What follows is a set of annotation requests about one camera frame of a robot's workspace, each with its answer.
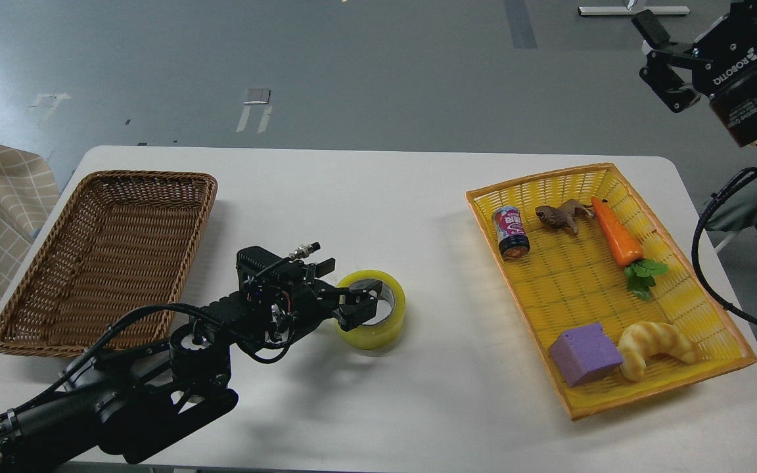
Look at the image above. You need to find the person in green clothing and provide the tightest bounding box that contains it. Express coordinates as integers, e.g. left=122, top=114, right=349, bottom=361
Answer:
left=704, top=179, right=757, bottom=233

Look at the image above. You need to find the brown toy animal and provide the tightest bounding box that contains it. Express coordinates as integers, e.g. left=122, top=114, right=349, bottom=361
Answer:
left=534, top=200, right=595, bottom=236

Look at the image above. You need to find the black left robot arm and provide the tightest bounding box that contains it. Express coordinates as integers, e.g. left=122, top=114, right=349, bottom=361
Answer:
left=0, top=242, right=401, bottom=472

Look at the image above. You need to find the purple foam cube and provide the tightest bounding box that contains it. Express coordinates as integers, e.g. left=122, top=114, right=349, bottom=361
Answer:
left=549, top=323, right=623, bottom=388

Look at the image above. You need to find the yellow tape roll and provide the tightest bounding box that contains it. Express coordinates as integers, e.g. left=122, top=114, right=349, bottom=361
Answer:
left=335, top=269, right=406, bottom=351

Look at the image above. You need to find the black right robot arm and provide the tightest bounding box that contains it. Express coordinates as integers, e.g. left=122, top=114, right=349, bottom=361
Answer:
left=631, top=1, right=757, bottom=326

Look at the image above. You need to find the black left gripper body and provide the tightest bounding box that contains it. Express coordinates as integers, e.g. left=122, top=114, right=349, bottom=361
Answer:
left=267, top=277, right=340, bottom=339

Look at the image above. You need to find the yellow plastic basket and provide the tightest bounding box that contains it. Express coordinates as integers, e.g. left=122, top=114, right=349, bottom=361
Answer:
left=466, top=164, right=757, bottom=421

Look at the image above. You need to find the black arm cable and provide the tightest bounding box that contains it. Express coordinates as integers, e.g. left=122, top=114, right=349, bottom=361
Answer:
left=691, top=158, right=757, bottom=344
left=0, top=299, right=300, bottom=434

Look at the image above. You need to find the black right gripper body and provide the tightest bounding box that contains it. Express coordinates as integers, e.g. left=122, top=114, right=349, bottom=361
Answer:
left=692, top=13, right=757, bottom=147

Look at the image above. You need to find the toy croissant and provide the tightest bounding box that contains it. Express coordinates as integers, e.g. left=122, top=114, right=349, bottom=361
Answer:
left=618, top=321, right=702, bottom=382

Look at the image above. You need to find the red soda can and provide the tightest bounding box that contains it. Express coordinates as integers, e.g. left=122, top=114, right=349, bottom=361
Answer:
left=492, top=206, right=531, bottom=259

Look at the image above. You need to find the brown wicker basket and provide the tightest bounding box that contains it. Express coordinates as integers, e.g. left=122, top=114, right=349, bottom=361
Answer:
left=0, top=170, right=218, bottom=357

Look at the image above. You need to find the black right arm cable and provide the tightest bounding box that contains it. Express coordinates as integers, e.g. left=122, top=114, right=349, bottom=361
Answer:
left=691, top=158, right=757, bottom=344

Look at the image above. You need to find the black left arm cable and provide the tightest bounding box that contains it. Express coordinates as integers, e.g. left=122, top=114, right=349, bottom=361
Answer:
left=0, top=299, right=300, bottom=434

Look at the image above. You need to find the orange toy carrot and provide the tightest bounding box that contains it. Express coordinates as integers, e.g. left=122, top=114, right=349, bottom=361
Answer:
left=591, top=196, right=669, bottom=300

